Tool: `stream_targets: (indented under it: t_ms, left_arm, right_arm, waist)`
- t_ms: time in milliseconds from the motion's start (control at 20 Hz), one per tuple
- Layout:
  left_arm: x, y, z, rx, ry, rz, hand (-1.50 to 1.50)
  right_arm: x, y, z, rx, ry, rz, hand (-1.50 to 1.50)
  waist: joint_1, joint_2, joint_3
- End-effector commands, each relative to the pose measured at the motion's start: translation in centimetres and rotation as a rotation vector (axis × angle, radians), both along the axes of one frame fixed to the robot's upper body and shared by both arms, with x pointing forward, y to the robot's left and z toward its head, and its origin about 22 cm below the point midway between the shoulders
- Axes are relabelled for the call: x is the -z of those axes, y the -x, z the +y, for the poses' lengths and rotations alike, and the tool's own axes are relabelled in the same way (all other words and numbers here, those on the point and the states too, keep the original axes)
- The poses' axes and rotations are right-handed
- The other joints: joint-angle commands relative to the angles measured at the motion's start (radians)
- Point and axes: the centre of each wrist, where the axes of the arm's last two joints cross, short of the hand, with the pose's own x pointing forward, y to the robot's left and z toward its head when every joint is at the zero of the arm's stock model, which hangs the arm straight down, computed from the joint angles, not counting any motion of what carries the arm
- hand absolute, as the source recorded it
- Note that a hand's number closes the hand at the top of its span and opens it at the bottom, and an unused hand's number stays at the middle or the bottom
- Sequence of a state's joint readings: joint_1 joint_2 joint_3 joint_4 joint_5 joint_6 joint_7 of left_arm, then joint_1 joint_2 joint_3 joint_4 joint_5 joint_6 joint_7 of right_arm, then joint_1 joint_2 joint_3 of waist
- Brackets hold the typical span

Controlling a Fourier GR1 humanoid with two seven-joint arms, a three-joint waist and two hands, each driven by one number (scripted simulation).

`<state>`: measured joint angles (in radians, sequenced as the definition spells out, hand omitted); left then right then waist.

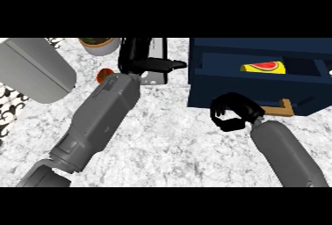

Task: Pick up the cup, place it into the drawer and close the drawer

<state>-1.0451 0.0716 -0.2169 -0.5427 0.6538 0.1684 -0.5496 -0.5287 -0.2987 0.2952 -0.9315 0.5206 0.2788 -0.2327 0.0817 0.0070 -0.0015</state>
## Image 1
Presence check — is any navy blue cabinet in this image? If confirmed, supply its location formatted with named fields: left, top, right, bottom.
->
left=189, top=37, right=332, bottom=60

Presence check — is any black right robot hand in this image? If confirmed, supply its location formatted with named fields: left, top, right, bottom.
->
left=209, top=91, right=265, bottom=133

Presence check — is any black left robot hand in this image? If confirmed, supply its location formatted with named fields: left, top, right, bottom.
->
left=116, top=37, right=187, bottom=77

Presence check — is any red tomato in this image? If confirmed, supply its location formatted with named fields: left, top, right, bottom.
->
left=94, top=68, right=116, bottom=84

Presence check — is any silver metal cup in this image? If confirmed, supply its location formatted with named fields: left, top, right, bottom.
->
left=138, top=37, right=169, bottom=86

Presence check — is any navy blue drawer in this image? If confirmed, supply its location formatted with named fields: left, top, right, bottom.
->
left=186, top=52, right=332, bottom=117

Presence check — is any grey plant pot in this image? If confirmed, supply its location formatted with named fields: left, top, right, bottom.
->
left=76, top=37, right=122, bottom=57

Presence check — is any wooden drawer handle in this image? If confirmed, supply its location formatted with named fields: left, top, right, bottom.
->
left=259, top=98, right=295, bottom=118

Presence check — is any yellow watermelon slice box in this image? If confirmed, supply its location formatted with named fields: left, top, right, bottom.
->
left=239, top=60, right=287, bottom=75

